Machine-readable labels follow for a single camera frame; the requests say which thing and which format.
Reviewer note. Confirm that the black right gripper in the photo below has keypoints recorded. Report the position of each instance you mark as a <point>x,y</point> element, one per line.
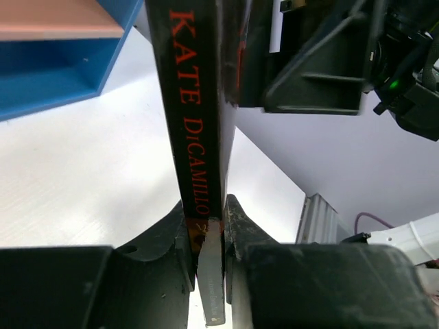
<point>327,57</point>

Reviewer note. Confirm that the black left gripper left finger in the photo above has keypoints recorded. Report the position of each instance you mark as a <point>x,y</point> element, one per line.
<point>145,283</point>

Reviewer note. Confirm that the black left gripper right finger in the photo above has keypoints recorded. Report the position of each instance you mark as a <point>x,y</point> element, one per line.
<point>347,285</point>

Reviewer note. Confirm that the Kate DiCamillo dark book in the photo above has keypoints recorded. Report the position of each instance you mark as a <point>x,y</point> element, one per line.
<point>198,48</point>

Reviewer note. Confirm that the blue bookshelf with coloured shelves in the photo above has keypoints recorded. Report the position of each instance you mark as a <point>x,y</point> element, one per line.
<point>58,52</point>

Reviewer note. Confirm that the aluminium rail frame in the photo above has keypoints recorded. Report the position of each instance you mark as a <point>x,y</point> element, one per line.
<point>320,223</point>

